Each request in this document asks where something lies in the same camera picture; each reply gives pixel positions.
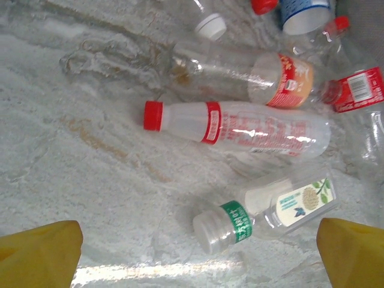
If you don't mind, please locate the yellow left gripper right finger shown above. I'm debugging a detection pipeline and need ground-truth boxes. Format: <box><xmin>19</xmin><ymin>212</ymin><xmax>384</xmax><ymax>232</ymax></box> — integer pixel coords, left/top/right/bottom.
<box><xmin>316</xmin><ymin>218</ymin><xmax>384</xmax><ymax>288</ymax></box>

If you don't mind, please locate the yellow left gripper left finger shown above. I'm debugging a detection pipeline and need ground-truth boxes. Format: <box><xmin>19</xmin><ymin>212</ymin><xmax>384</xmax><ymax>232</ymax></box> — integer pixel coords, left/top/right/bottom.
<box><xmin>0</xmin><ymin>220</ymin><xmax>84</xmax><ymax>288</ymax></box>

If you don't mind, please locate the green band leaf label bottle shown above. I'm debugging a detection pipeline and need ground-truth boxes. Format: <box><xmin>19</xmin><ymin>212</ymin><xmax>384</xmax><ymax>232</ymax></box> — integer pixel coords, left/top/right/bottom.
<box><xmin>192</xmin><ymin>169</ymin><xmax>340</xmax><ymax>255</ymax></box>

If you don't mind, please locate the red cap printed plastic bottle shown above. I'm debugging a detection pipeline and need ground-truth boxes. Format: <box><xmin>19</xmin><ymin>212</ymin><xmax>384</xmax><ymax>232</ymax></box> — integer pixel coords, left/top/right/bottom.
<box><xmin>143</xmin><ymin>101</ymin><xmax>332</xmax><ymax>160</ymax></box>

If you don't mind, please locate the orange label clear plastic bottle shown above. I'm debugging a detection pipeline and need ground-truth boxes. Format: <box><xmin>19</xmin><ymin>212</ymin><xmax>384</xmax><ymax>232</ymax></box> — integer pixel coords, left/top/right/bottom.
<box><xmin>170</xmin><ymin>41</ymin><xmax>315</xmax><ymax>109</ymax></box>

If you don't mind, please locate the blue white label plastic bottle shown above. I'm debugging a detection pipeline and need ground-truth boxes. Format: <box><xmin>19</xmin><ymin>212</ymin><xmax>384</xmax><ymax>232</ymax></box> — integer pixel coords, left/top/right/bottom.
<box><xmin>280</xmin><ymin>0</ymin><xmax>334</xmax><ymax>36</ymax></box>

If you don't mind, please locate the white cap clear plastic bottle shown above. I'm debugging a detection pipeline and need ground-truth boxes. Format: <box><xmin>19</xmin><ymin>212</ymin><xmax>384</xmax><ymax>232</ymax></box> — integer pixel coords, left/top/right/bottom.
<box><xmin>188</xmin><ymin>0</ymin><xmax>227</xmax><ymax>40</ymax></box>

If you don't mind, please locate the red label cola bottle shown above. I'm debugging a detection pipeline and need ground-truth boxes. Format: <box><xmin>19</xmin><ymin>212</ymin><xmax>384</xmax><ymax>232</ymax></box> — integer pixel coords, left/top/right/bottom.
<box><xmin>311</xmin><ymin>66</ymin><xmax>384</xmax><ymax>114</ymax></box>

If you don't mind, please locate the crushed clear plastic bottle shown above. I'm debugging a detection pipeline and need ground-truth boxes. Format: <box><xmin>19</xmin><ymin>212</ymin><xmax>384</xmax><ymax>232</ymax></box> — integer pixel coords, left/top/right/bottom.
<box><xmin>59</xmin><ymin>38</ymin><xmax>169</xmax><ymax>91</ymax></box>

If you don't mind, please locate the small red cap clear bottle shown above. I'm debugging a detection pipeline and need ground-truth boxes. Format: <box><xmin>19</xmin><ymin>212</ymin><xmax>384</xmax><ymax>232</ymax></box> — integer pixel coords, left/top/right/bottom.
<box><xmin>292</xmin><ymin>16</ymin><xmax>351</xmax><ymax>64</ymax></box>

